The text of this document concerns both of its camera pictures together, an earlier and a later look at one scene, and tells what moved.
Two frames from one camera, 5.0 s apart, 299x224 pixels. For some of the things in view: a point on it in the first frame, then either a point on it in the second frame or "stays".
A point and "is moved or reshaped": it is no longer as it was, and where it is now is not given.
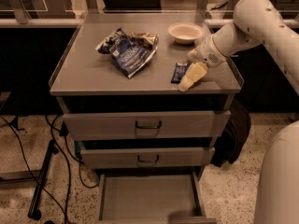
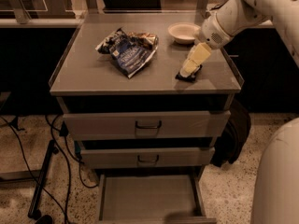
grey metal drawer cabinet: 118,81 stays
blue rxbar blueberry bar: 177,72 is moved or reshaped
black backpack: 232,135 stays
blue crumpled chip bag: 131,50 stays
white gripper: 206,54 to 210,32
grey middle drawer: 101,158 stays
